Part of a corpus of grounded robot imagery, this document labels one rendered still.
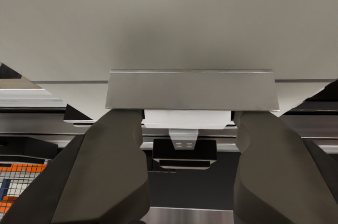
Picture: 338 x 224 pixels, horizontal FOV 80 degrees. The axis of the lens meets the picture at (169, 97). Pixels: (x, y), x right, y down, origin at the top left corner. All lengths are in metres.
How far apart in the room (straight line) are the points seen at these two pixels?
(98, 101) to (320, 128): 0.46
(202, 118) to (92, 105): 0.10
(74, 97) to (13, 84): 0.12
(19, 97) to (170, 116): 0.20
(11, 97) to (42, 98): 0.04
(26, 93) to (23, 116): 0.32
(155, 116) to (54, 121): 0.39
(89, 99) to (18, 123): 0.44
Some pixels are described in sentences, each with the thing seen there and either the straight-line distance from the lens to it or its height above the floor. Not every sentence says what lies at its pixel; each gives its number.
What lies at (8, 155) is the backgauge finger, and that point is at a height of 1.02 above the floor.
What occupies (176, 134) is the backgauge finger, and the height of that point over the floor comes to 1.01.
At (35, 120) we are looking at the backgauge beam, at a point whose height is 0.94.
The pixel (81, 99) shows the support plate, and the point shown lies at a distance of 0.17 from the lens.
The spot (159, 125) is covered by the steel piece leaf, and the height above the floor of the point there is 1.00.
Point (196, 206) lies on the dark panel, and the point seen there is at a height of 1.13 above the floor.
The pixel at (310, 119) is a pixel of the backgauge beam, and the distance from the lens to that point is 0.53.
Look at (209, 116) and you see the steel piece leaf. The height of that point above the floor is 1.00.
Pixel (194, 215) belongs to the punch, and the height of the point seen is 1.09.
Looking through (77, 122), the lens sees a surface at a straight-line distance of 0.25.
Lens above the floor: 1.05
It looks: 22 degrees down
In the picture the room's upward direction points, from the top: 178 degrees counter-clockwise
